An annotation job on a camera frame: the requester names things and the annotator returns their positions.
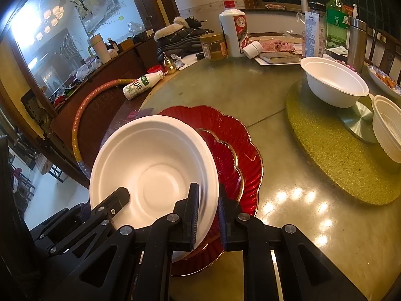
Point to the white yogurt drink bottle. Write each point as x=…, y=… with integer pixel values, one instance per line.
x=142, y=84

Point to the gold perfume bottle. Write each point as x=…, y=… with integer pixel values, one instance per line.
x=169, y=65

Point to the green soda bottle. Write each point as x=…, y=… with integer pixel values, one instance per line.
x=337, y=23

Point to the white paper plate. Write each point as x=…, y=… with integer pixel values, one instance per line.
x=156, y=158

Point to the large red scalloped plate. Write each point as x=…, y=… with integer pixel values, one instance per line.
x=234, y=132

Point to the pink cloth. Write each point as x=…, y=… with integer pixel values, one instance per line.
x=276, y=45

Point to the clear labelled bottle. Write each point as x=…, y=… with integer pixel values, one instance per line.
x=313, y=33

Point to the white liquor bottle red cap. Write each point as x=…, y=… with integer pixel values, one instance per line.
x=234, y=27

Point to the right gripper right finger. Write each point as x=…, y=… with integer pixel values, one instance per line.
x=280, y=263

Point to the hula hoop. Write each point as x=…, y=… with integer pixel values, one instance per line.
x=92, y=119

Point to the green round placemat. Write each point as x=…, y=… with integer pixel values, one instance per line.
x=361, y=169

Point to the steel thermos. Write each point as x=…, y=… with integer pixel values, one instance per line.
x=357, y=44

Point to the white paper bowl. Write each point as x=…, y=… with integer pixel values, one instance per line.
x=334, y=83

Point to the small red scalloped plate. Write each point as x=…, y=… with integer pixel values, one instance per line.
x=226, y=160

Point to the white tumbler on sideboard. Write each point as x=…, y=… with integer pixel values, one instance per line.
x=97, y=47

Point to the white pill bottle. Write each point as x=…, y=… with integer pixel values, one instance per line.
x=253, y=49

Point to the blue plate with food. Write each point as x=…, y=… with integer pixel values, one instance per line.
x=384, y=82

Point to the white ribbed plastic bowl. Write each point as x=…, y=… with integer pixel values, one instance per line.
x=386, y=125

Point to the peanut butter jar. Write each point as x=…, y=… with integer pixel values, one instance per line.
x=214, y=46

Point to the book on table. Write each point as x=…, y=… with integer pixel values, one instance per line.
x=277, y=58

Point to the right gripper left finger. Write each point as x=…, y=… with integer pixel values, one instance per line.
x=101, y=262

